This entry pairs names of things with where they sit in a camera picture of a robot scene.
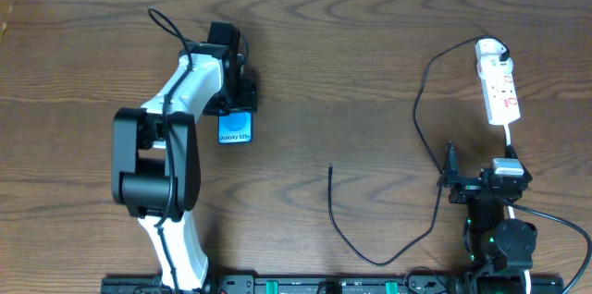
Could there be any blue Galaxy smartphone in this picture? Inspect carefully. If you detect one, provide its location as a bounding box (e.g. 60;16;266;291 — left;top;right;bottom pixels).
217;113;253;144

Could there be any black charging cable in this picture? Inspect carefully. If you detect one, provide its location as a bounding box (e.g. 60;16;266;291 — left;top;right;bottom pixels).
327;34;512;267

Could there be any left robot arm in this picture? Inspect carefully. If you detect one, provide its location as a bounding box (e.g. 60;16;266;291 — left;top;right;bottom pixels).
112;22;258;293

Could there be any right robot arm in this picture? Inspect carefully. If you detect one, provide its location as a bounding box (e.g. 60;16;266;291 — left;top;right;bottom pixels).
438;143;537;293

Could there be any white charger plug adapter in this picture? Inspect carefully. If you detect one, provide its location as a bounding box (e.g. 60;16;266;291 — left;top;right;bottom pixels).
477;55;513;80

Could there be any white power strip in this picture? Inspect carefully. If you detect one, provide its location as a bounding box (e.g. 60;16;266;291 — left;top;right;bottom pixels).
475;38;522;127

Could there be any white power strip cord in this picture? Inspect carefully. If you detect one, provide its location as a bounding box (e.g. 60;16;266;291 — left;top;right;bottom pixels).
502;123;533;294

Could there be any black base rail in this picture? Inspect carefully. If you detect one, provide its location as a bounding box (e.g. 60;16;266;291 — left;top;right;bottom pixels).
99;273;563;294

